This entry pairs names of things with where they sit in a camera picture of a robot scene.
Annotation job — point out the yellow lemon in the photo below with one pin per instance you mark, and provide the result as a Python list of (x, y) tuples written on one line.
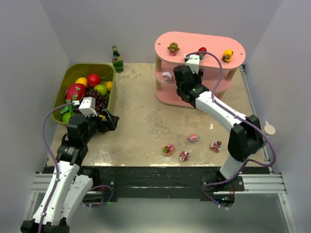
[(81, 80)]

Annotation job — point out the pink three-tier shelf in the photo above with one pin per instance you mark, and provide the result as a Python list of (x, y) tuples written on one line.
[(190, 42)]

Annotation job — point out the purple grapes bunch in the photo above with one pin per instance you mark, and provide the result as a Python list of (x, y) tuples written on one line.
[(101, 101)]

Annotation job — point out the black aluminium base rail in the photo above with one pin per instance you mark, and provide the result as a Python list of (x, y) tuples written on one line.
[(180, 182)]

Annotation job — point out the pink planet toy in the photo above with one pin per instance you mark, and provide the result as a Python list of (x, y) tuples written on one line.
[(193, 137)]

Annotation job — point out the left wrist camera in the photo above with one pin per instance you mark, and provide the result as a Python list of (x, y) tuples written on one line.
[(86, 106)]

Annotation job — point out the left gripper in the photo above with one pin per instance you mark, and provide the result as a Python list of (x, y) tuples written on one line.
[(105, 121)]

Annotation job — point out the yellow-haired doll toy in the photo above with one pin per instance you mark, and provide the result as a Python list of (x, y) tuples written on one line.
[(227, 55)]

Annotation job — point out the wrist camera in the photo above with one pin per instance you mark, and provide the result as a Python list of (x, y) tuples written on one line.
[(86, 106), (192, 61)]

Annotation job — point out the brown-haired doll toy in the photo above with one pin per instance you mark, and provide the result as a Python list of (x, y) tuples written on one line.
[(173, 49)]

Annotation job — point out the olive green fruit bin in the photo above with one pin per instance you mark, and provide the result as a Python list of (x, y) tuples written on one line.
[(106, 73)]

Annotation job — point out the orange fruit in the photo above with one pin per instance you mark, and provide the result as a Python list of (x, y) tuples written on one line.
[(109, 86)]

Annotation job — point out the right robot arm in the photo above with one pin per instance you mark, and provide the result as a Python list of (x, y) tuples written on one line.
[(245, 136)]

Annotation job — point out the pink dragon fruit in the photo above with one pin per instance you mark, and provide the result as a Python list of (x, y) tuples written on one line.
[(75, 92)]

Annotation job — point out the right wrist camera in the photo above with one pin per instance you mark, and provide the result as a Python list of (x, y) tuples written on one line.
[(192, 61)]

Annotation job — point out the green soap dispenser bottle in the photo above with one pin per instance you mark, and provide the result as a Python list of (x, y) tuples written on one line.
[(269, 129)]

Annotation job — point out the red white cake toy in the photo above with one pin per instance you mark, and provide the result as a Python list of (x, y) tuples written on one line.
[(216, 146)]

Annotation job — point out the pink round toy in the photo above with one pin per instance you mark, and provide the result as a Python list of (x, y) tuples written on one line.
[(167, 77)]

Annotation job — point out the red-haired doll toy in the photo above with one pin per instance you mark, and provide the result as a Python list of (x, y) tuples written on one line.
[(202, 49)]

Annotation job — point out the strawberry cake toy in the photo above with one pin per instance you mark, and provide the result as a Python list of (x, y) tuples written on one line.
[(168, 149)]

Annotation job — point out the red white swirl toy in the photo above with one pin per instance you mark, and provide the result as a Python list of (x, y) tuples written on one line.
[(184, 156)]

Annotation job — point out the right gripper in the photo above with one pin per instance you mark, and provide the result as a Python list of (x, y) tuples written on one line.
[(184, 75)]

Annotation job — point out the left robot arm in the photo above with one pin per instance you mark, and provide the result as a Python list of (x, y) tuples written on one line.
[(69, 183)]

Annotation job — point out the green glass bottle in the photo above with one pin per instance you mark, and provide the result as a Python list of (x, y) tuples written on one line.
[(117, 60)]

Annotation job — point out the green apple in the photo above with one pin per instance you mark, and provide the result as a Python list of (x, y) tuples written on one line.
[(101, 88)]

